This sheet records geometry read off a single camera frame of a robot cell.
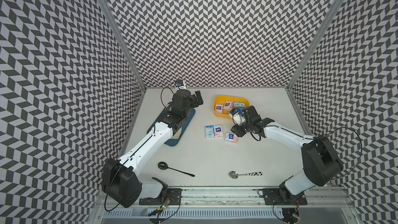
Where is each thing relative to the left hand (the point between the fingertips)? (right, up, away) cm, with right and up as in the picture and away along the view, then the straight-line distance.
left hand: (192, 94), depth 78 cm
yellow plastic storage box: (+17, -2, +28) cm, 33 cm away
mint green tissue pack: (+29, -6, +24) cm, 38 cm away
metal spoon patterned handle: (+21, -41, 0) cm, 46 cm away
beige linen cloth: (-10, -24, +12) cm, 28 cm away
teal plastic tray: (-12, -27, +11) cm, 32 cm away
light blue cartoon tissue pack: (+9, -22, +15) cm, 28 cm away
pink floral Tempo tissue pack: (+16, -8, +25) cm, 31 cm away
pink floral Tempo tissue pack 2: (+22, -6, +24) cm, 33 cm away
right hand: (+24, -20, +11) cm, 33 cm away
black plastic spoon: (-16, -37, +2) cm, 41 cm away
